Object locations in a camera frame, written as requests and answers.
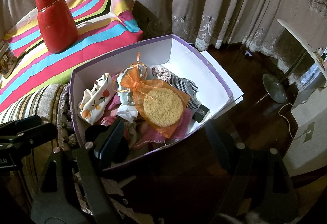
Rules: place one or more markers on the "pink white floral cloth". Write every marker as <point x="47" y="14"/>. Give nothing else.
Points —
<point x="161" y="73"/>

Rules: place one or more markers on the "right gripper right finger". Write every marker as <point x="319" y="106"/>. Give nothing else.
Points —
<point x="259" y="174"/>

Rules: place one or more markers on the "white fruit print cloth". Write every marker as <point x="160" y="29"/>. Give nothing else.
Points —
<point x="95" y="100"/>

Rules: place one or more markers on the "magenta knitted glove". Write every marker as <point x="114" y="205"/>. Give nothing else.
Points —
<point x="164" y="135"/>

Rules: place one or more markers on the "floor lamp base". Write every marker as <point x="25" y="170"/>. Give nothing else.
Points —
<point x="274" y="87"/>

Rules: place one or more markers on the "orange mesh sponge bag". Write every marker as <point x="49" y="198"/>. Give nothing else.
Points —
<point x="158" y="102"/>

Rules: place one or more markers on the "striped colourful tablecloth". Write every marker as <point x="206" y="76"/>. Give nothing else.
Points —
<point x="103" y="26"/>

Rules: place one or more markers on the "white tissue pack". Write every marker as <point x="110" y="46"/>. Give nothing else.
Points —
<point x="127" y="112"/>

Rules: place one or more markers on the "purple white cardboard box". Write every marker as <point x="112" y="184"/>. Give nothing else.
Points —
<point x="217" y="91"/>

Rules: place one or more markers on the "white side table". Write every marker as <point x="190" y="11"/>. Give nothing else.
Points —
<point x="307" y="151"/>

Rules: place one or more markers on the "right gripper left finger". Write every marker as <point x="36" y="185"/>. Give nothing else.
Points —
<point x="56" y="200"/>

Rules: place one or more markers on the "black white checkered cloth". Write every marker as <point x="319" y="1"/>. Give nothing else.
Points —
<point x="188" y="87"/>

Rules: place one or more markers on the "gold lidded glass jar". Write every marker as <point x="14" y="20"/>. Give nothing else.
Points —
<point x="8" y="59"/>

